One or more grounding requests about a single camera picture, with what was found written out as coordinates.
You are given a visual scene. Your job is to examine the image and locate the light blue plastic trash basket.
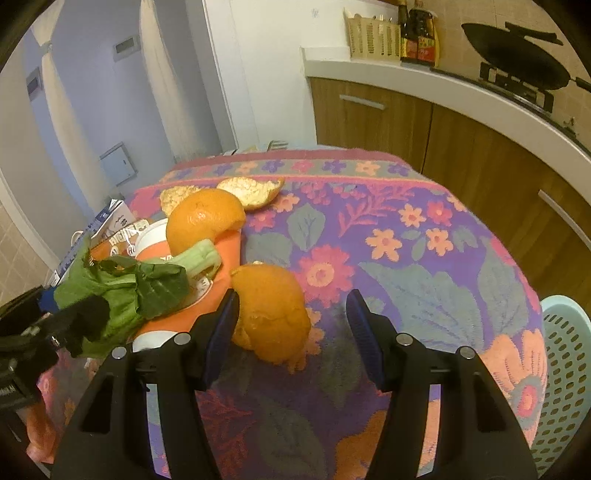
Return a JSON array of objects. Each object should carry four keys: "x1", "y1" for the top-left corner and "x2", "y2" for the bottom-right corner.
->
[{"x1": 532, "y1": 295, "x2": 590, "y2": 479}]

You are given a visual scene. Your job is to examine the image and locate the wooden kitchen cabinet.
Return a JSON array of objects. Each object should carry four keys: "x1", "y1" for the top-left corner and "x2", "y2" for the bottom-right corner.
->
[{"x1": 310, "y1": 78, "x2": 590, "y2": 309}]

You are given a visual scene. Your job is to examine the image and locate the green leafy vegetable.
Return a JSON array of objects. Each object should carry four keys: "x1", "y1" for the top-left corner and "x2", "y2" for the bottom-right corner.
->
[{"x1": 54, "y1": 239, "x2": 222, "y2": 358}]

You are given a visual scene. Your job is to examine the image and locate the blue white paper carton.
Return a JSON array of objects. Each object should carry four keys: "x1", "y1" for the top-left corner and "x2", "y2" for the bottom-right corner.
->
[{"x1": 49, "y1": 199, "x2": 136, "y2": 287}]

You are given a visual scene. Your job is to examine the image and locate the orange white snack package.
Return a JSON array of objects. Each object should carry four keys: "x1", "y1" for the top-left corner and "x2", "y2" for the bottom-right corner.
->
[{"x1": 87, "y1": 220, "x2": 240, "y2": 357}]

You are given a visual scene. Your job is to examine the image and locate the small pale orange peel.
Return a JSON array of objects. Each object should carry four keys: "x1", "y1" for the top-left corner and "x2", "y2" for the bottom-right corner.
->
[{"x1": 159, "y1": 185, "x2": 200, "y2": 217}]

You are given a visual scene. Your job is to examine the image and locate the orange peel near gripper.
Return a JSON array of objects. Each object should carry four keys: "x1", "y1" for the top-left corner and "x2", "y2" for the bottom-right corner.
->
[{"x1": 230, "y1": 264, "x2": 311, "y2": 365}]

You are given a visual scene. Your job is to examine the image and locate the large orange peel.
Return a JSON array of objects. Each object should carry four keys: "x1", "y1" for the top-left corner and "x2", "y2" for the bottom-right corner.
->
[{"x1": 166, "y1": 188, "x2": 245, "y2": 256}]

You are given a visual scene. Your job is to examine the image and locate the floral purple table cloth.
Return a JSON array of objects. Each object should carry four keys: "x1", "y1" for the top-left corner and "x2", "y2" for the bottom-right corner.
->
[{"x1": 130, "y1": 150, "x2": 546, "y2": 479}]

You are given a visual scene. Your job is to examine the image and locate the pale orange peel far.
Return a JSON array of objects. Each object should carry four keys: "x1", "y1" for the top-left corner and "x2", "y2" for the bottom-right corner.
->
[{"x1": 216, "y1": 177, "x2": 284, "y2": 211}]

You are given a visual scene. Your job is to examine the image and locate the white sheer curtain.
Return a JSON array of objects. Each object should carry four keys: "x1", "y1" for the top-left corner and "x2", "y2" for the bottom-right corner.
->
[{"x1": 31, "y1": 1, "x2": 204, "y2": 211}]

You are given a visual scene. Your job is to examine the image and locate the black glass gas stove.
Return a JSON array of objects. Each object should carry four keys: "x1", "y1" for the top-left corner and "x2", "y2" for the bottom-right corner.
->
[{"x1": 429, "y1": 62, "x2": 590, "y2": 155}]

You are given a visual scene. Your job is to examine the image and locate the black wok with lid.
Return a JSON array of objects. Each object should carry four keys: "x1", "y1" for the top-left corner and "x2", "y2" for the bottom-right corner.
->
[{"x1": 462, "y1": 22, "x2": 590, "y2": 92}]

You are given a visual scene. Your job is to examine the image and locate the red label sauce bottle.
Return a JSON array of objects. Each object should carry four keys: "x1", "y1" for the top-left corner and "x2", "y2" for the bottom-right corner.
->
[{"x1": 411, "y1": 0, "x2": 440, "y2": 67}]

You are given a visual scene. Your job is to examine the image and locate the dark soy sauce bottle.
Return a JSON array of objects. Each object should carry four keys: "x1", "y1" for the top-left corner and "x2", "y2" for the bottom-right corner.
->
[{"x1": 398, "y1": 0, "x2": 418, "y2": 63}]

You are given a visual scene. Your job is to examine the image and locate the woven beige utensil basket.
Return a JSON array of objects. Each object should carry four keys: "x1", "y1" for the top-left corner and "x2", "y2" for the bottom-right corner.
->
[{"x1": 344, "y1": 9, "x2": 401, "y2": 63}]

